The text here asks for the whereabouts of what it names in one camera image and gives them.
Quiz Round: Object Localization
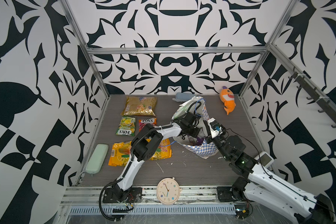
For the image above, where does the purple snack bag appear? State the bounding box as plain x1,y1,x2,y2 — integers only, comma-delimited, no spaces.
188,135,205,146

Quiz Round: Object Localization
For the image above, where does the blue checkered paper bag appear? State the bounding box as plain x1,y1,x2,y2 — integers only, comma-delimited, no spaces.
172,96,218,159

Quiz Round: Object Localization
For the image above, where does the pink fruit candy bag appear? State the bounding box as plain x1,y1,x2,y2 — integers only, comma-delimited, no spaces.
139,118,157,131

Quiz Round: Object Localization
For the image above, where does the orange yellow snack bag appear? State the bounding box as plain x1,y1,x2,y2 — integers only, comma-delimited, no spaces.
108,141,131,167
150,139,172,161

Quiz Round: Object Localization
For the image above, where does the gold snack bag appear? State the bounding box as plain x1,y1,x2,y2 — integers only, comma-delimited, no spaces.
121,96,158,116

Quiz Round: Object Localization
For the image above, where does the green yellow snack packet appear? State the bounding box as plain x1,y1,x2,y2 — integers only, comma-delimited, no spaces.
116,116,136,136

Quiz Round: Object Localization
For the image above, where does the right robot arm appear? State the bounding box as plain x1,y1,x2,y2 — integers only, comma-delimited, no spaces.
204,118,336,224

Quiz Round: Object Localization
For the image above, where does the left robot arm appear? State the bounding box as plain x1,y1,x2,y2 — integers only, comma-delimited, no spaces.
101,112,201,203

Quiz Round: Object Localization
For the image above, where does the blue glasses case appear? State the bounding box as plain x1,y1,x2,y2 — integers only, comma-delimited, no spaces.
172,93,196,102

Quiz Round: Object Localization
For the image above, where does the white digital timer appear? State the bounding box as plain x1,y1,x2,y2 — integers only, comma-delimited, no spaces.
255,152,274,168

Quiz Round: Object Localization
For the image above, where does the orange plush toy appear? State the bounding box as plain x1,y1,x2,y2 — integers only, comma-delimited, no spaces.
219,86,236,115

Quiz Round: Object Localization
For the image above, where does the round wooden clock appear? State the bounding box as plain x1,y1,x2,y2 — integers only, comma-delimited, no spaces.
156,177,181,206

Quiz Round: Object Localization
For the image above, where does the green glasses case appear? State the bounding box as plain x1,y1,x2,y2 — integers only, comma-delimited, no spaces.
85,144,109,175

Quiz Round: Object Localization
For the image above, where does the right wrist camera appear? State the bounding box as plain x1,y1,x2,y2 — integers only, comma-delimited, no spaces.
207,118,223,139

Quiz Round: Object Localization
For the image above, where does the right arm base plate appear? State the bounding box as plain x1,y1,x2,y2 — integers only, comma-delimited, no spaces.
216,186,255,202

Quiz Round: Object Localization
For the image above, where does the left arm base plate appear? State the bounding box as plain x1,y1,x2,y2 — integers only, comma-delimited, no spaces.
102,188,142,203

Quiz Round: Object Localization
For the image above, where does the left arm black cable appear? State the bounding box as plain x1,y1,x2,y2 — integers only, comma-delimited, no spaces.
98,100,202,222

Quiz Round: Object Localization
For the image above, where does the black wall hook rack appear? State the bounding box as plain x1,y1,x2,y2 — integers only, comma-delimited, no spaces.
289,67,336,128

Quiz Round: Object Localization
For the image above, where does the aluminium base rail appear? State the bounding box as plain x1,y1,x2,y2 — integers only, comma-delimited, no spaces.
60,185,255,216

